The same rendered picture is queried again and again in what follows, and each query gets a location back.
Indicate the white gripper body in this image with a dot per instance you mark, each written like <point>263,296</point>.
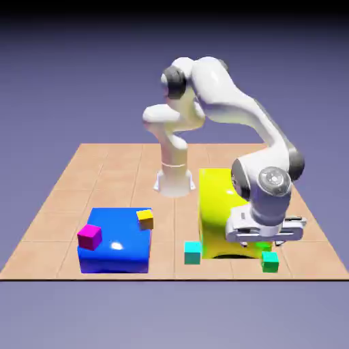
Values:
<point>242,231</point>

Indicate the large yellow box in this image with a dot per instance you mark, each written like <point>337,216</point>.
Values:
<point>215,218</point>

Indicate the large blue box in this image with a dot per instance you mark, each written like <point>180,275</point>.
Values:
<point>117,240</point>

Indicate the small green cube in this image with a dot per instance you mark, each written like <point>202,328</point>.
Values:
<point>270,261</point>

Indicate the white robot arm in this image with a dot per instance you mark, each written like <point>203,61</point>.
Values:
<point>223,92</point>

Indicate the small magenta cube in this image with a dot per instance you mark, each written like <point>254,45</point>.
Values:
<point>89,236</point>

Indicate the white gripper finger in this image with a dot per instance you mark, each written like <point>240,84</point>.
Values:
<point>243,243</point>
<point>278,242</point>

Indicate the small yellow cube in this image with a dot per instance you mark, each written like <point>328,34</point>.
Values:
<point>145,218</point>

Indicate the small cyan cube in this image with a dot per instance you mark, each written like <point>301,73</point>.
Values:
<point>192,252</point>

